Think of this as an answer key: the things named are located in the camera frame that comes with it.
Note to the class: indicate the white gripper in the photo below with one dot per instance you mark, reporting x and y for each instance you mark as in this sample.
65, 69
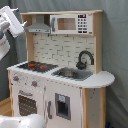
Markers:
8, 21

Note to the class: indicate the white toy microwave door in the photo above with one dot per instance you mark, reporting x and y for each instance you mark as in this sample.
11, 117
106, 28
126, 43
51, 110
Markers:
71, 24

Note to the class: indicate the toy oven door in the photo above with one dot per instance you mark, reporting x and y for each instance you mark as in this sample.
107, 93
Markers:
28, 105

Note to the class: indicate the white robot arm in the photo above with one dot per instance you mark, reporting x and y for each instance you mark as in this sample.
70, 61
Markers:
6, 121

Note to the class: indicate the wooden toy kitchen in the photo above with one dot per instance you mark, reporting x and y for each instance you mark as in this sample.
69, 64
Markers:
87, 97

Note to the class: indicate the grey range hood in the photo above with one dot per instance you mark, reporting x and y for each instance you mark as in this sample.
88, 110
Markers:
40, 24

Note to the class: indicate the black toy stovetop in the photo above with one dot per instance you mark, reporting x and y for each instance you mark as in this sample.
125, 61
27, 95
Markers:
37, 66

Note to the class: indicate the left oven knob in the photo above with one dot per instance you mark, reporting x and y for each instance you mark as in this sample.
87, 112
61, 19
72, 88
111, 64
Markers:
16, 78

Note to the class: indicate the oven knob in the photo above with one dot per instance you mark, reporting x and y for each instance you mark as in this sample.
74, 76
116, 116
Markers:
16, 78
34, 83

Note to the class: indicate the right oven knob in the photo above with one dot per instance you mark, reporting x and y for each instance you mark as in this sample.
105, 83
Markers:
34, 83

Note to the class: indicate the black toy faucet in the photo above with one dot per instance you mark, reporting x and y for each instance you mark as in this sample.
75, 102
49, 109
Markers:
82, 64

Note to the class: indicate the grey toy sink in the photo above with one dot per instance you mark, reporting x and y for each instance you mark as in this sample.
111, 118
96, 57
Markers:
73, 74

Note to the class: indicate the grey ice dispenser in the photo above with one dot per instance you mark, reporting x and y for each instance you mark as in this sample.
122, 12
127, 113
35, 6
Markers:
62, 104

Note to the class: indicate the grey fridge door handle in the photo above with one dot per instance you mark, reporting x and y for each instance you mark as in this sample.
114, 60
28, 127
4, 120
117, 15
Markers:
49, 110

